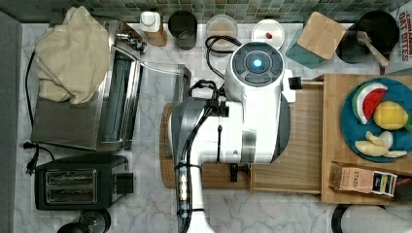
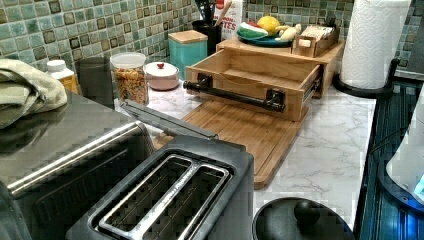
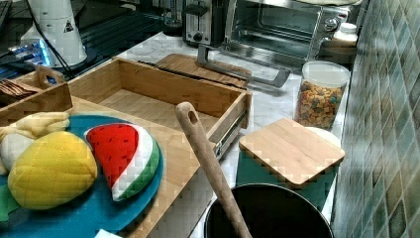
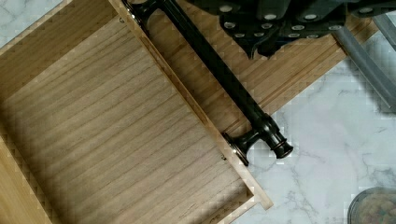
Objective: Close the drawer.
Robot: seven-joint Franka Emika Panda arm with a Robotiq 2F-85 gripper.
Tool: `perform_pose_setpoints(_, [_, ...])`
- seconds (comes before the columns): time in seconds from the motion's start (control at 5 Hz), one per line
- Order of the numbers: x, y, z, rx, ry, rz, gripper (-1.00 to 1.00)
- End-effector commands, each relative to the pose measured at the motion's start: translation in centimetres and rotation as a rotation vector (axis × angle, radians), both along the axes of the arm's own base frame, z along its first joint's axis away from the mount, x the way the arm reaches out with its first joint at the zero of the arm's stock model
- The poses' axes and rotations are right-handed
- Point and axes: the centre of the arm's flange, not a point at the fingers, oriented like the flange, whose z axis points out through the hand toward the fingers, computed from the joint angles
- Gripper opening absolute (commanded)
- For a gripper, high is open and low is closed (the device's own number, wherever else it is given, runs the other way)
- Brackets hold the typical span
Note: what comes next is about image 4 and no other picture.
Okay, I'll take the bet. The black metal drawer handle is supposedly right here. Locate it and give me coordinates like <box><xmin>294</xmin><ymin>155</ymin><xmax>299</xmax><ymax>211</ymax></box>
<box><xmin>121</xmin><ymin>0</ymin><xmax>293</xmax><ymax>166</ymax></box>

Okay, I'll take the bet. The bamboo cutting board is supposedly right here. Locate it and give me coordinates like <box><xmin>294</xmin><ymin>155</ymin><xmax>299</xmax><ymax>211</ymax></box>
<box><xmin>148</xmin><ymin>0</ymin><xmax>346</xmax><ymax>136</ymax></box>

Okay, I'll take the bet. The glass bowl with food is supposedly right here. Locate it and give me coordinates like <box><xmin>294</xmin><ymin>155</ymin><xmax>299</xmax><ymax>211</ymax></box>
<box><xmin>347</xmin><ymin>187</ymin><xmax>396</xmax><ymax>224</ymax></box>

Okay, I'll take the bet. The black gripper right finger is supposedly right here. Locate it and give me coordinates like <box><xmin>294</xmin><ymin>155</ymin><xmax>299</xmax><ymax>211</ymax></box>
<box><xmin>258</xmin><ymin>0</ymin><xmax>395</xmax><ymax>57</ymax></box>

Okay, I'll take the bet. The grey metal rod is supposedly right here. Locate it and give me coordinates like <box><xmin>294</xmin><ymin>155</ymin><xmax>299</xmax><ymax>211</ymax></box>
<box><xmin>333</xmin><ymin>14</ymin><xmax>396</xmax><ymax>111</ymax></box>

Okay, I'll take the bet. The wooden drawer box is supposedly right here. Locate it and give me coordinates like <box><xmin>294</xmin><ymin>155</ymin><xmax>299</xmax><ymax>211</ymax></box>
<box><xmin>1</xmin><ymin>0</ymin><xmax>272</xmax><ymax>224</ymax></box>

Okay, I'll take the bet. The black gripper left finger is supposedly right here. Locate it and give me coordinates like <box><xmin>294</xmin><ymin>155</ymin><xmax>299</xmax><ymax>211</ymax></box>
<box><xmin>187</xmin><ymin>0</ymin><xmax>282</xmax><ymax>59</ymax></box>

